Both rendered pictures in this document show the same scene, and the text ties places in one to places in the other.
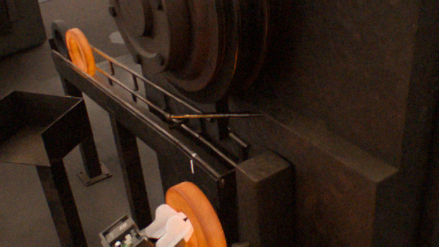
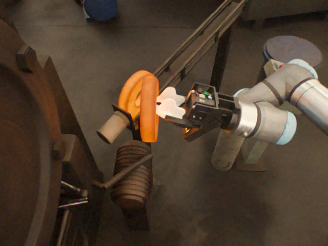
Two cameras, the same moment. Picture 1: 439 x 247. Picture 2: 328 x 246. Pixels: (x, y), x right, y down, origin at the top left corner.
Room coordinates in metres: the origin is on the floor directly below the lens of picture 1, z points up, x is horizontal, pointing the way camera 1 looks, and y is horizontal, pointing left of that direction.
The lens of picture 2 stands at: (1.00, 0.29, 1.30)
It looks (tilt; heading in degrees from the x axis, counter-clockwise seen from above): 53 degrees down; 212
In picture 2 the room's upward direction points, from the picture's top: straight up
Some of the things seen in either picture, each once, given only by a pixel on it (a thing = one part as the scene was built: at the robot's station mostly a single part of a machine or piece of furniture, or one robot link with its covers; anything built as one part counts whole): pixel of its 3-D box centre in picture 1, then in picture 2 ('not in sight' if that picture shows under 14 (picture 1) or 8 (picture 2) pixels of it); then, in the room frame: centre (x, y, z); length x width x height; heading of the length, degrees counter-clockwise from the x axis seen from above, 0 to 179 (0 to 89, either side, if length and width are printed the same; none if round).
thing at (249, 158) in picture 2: not in sight; (265, 125); (0.11, 0.33, 0.31); 0.24 x 0.16 x 0.62; 30
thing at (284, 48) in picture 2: not in sight; (279, 79); (-0.37, 0.30, 0.22); 0.32 x 0.32 x 0.43
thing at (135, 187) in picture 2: not in sight; (136, 194); (0.71, -0.01, 0.27); 0.22 x 0.13 x 0.53; 30
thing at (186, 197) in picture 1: (195, 226); (150, 109); (0.67, 0.06, 0.82); 0.16 x 0.03 x 0.16; 30
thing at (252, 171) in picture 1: (266, 207); (66, 169); (0.87, -0.09, 0.68); 0.11 x 0.08 x 0.24; 120
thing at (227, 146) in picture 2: not in sight; (231, 137); (0.22, 0.21, 0.26); 0.12 x 0.12 x 0.52
